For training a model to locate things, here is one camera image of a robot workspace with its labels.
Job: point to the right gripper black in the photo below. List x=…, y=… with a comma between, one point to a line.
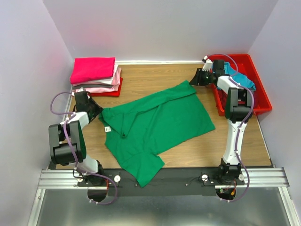
x=196, y=81

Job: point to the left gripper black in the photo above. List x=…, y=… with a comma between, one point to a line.
x=98, y=108

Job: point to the green t-shirt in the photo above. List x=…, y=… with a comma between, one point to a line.
x=142, y=129

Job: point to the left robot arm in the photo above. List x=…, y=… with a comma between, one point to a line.
x=66, y=140

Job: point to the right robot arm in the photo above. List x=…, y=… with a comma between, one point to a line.
x=237, y=111

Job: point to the grey folded t-shirt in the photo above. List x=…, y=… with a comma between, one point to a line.
x=92, y=86

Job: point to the dark red t-shirt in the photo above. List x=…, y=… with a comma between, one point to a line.
x=223, y=98

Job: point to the red folded t-shirt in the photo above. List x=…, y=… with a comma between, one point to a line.
x=113, y=93

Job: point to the magenta folded t-shirt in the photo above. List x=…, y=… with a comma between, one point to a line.
x=92, y=68

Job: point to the light pink folded t-shirt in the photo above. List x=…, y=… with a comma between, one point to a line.
x=118, y=74

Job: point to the blue t-shirt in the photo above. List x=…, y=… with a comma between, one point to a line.
x=238, y=77

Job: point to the red plastic bin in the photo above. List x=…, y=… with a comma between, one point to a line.
x=243, y=64

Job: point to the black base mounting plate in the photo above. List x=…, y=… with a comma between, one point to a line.
x=206, y=181

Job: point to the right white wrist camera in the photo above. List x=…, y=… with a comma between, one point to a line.
x=207, y=64

